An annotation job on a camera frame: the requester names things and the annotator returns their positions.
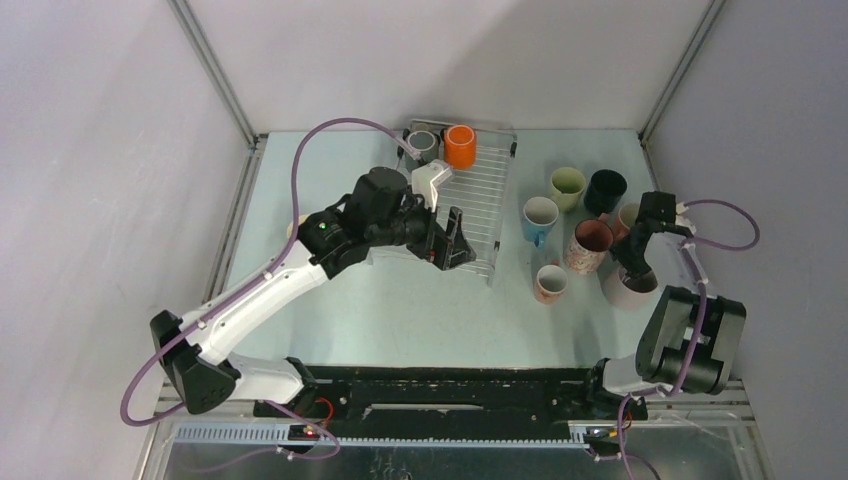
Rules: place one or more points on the grey mug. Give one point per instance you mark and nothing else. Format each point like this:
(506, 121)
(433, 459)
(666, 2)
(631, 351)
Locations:
(427, 143)

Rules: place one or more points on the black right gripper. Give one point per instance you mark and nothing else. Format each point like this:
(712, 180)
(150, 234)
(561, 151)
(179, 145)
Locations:
(620, 250)

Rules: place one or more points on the dark teal mug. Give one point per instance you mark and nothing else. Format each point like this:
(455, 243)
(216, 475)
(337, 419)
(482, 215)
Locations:
(605, 189)

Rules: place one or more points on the pink ghost pattern mug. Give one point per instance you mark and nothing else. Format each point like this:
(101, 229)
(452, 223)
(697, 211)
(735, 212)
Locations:
(588, 246)

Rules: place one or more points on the orange mug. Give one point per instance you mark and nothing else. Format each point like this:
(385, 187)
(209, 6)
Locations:
(460, 146)

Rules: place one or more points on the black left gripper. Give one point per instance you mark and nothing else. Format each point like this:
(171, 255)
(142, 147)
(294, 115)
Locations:
(444, 250)

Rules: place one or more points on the lilac mug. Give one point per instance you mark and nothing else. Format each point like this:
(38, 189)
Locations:
(629, 293)

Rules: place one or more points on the salmon pink mug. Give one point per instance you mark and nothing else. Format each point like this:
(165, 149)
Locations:
(622, 221)

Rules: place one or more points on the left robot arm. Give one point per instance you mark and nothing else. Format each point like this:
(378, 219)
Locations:
(384, 209)

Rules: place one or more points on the light blue dotted mug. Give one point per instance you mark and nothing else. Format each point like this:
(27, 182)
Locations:
(539, 216)

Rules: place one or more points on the grey cable duct strip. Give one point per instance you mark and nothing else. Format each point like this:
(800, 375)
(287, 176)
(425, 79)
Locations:
(270, 434)

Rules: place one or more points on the small terracotta cup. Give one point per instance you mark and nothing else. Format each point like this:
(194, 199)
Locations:
(550, 283)

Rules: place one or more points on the light green mug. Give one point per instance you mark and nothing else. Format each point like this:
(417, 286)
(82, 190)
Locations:
(567, 185)

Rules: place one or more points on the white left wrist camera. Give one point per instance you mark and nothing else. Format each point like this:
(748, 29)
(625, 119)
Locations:
(427, 179)

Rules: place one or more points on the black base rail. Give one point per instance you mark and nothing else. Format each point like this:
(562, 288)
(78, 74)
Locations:
(487, 403)

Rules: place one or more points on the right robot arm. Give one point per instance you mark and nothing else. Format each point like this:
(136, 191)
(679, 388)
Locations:
(691, 338)

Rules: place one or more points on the white wire dish rack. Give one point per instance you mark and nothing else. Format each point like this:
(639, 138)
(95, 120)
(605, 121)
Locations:
(479, 192)

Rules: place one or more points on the cream mug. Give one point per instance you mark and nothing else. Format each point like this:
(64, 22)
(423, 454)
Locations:
(293, 228)

